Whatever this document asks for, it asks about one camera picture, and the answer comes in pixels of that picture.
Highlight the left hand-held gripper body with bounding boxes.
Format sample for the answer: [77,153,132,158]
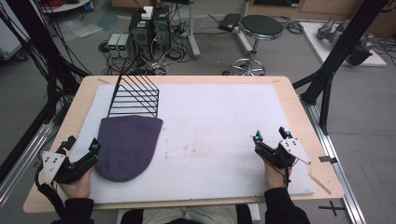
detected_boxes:
[41,150,98,185]

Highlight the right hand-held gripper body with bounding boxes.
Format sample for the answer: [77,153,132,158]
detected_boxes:
[254,137,312,169]

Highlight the purple knit beanie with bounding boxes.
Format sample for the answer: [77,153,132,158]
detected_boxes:
[94,114,164,183]

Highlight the black wire rack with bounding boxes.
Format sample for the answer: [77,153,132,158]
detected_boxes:
[106,59,161,119]

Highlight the person's left hand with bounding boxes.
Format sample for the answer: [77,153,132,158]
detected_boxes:
[59,166,95,200]

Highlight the person's right hand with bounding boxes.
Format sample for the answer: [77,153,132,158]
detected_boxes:
[263,158,293,190]

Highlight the white foam mat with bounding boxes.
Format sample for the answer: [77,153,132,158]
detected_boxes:
[58,83,316,204]

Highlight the black tape cross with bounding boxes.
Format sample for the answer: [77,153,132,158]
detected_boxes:
[318,200,347,217]

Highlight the black metal stand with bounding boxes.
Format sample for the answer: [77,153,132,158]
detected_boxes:
[0,0,92,185]
[291,0,391,136]

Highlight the black round stool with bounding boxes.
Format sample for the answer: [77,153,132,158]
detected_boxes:
[230,14,285,77]

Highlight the person's legs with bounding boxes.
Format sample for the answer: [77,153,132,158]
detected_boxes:
[120,204,254,224]

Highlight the white floor board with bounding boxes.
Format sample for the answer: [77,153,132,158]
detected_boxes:
[300,21,388,68]

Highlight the white power supply unit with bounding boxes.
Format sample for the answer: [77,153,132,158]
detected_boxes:
[117,33,131,60]
[106,33,121,59]

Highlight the black flat box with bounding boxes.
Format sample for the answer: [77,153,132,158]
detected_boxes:
[218,12,243,33]

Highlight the black computer tower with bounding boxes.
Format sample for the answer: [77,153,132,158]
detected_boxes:
[128,9,154,62]
[151,5,172,54]

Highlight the grey desk leg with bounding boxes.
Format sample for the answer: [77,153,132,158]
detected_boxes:
[186,0,202,61]

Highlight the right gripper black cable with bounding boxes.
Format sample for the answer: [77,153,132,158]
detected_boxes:
[264,157,300,190]

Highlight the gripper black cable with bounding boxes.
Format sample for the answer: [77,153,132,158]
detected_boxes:
[264,157,300,190]
[34,163,66,218]

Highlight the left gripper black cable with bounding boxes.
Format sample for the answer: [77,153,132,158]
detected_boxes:
[34,163,66,218]

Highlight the aluminium rail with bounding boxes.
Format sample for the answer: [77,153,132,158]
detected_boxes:
[300,96,368,224]
[0,119,60,209]

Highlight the tangle of floor cables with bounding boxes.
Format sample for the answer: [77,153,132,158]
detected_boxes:
[98,12,194,77]

